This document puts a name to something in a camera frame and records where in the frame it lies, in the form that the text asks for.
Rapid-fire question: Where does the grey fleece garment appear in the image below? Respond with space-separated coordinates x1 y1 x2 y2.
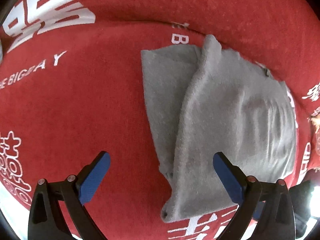
141 35 296 223

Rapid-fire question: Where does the red wedding blanket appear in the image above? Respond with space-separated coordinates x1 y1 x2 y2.
1 0 319 239

